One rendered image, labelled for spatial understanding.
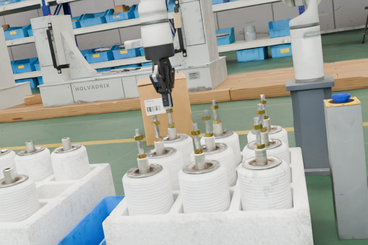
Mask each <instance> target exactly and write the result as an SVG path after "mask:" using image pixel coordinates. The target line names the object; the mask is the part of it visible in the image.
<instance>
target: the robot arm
mask: <svg viewBox="0 0 368 245"><path fill-rule="evenodd" d="M282 1H283V3H284V4H285V5H286V6H287V7H298V6H302V5H307V6H308V7H307V9H306V11H305V12H304V13H302V14H301V15H300V16H298V17H296V18H294V19H292V20H290V22H289V28H290V38H291V48H292V58H293V64H294V75H295V82H296V83H312V82H316V81H321V80H324V79H325V77H324V64H323V53H322V46H321V35H320V24H319V15H318V0H282ZM138 12H139V18H140V25H141V38H142V39H135V40H129V41H125V43H124V46H125V50H126V49H127V50H128V49H133V48H139V47H143V50H144V54H145V59H146V60H147V61H150V60H151V61H152V72H153V74H150V75H149V78H150V80H151V82H152V84H153V86H154V88H155V90H156V92H157V93H160V94H161V97H162V104H163V108H164V109H170V108H171V107H173V106H174V104H173V97H172V93H171V92H172V90H173V89H172V88H174V82H175V68H174V67H173V68H172V65H171V63H170V60H169V57H173V56H175V50H174V44H173V37H172V32H171V28H170V25H169V19H168V12H167V8H166V3H165V0H141V2H140V3H139V5H138Z"/></svg>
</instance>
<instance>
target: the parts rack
mask: <svg viewBox="0 0 368 245"><path fill-rule="evenodd" d="M76 1H82V0H76ZM76 1H70V2H65V3H60V4H58V3H57V2H56V0H28V1H22V2H17V3H12V4H7V5H2V6H0V16H5V15H10V14H16V13H21V12H25V11H30V10H36V9H41V8H42V11H43V16H48V15H49V14H51V12H50V7H52V6H55V5H57V7H56V9H55V12H54V15H55V14H56V12H57V14H56V15H58V14H59V12H60V9H61V7H63V10H64V15H71V16H70V17H71V18H72V14H71V9H70V3H71V2H76ZM277 2H282V0H240V1H234V2H228V3H222V4H215V5H212V11H213V13H217V12H221V11H228V10H234V9H240V8H247V7H253V6H257V5H264V4H270V3H277ZM165 3H166V0H165ZM59 5H60V7H59ZM58 7H59V9H58ZM298 9H299V15H301V14H302V13H304V12H305V10H304V5H302V6H298ZM57 10H58V11H57ZM173 13H174V12H170V13H168V19H169V21H170V23H171V24H172V26H173V28H174V33H173V31H172V29H171V32H172V34H173V36H174V37H175V33H176V28H175V26H174V18H173ZM171 20H172V21H171ZM138 25H140V18H136V19H130V20H124V21H117V22H111V23H107V24H101V25H95V26H89V27H82V28H77V29H73V33H74V38H75V41H76V46H77V47H78V45H77V40H76V38H77V37H76V36H79V35H83V34H90V33H96V32H102V31H109V30H115V29H119V28H126V27H132V26H138ZM170 28H171V27H170ZM30 43H35V39H34V36H32V37H25V38H19V39H13V40H7V41H6V44H7V47H11V46H17V45H24V44H30ZM285 43H291V38H290V36H286V37H278V38H270V37H265V38H257V40H253V41H249V42H246V41H245V40H242V41H238V42H234V43H232V44H228V45H220V46H217V47H218V52H224V51H232V50H240V49H248V48H255V47H261V46H269V45H277V44H285ZM150 61H151V60H150ZM150 61H147V60H146V59H145V57H144V56H139V57H134V58H129V59H121V60H112V61H107V62H99V63H91V64H90V66H91V67H92V68H93V69H98V68H105V67H113V66H121V65H129V64H134V63H142V62H150ZM13 75H14V80H16V79H24V78H32V77H40V76H42V72H41V71H34V72H27V73H20V74H13Z"/></svg>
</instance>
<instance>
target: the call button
mask: <svg viewBox="0 0 368 245"><path fill-rule="evenodd" d="M349 98H351V96H350V94H349V93H346V92H343V93H337V94H333V95H332V96H331V99H332V100H333V101H334V102H347V101H349Z"/></svg>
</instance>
